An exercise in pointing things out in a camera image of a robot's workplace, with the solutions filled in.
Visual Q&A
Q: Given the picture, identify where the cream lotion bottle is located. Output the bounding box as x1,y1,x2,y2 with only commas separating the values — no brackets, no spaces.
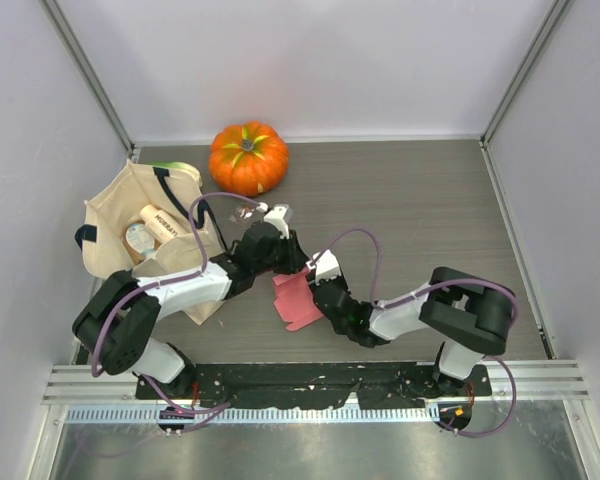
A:
139,205,187,244

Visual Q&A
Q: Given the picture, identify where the small clear plastic wrapper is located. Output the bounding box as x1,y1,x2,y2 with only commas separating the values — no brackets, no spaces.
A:
230,206,256,224

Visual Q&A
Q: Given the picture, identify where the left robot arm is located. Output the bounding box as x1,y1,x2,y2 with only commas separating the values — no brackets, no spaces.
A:
72,221,309,399

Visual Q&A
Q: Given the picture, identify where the round labelled tub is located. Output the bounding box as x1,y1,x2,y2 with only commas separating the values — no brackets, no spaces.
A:
122,222,161,265

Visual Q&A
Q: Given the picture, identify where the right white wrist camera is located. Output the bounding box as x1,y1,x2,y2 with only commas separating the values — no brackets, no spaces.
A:
306,249,342,284

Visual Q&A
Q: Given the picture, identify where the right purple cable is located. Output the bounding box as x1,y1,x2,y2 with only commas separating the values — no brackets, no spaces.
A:
312,228,521,441

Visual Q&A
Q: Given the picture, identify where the pink paper box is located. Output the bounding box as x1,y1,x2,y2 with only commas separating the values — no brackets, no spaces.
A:
272,268,323,332

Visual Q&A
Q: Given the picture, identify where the purple cable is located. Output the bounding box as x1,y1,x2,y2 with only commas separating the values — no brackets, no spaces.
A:
89,192,269,431
312,228,521,441

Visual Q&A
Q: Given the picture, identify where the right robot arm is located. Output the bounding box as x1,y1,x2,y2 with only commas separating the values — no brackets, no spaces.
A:
306,267,518,395

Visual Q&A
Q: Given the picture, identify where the beige canvas tote bag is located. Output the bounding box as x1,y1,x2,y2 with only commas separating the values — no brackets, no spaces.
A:
74,159,242,326

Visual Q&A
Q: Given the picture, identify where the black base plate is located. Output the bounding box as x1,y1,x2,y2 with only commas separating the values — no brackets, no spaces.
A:
159,362,492,410

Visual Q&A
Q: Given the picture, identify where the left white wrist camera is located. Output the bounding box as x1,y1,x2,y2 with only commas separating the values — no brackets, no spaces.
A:
263,204,293,239

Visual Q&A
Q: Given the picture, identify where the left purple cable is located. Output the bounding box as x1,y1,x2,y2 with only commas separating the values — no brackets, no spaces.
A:
89,192,269,431

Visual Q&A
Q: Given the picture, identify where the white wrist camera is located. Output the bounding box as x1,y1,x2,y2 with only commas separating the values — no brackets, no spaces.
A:
263,204,293,239
306,249,342,284

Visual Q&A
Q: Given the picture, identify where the green white item behind bag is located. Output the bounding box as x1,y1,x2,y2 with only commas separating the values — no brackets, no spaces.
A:
150,161,201,183

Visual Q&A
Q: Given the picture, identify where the white slotted cable duct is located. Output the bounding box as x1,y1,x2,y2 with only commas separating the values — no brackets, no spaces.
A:
64,404,439,424

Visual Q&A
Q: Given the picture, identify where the orange pumpkin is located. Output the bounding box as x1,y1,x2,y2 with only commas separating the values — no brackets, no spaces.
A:
208,121,290,197

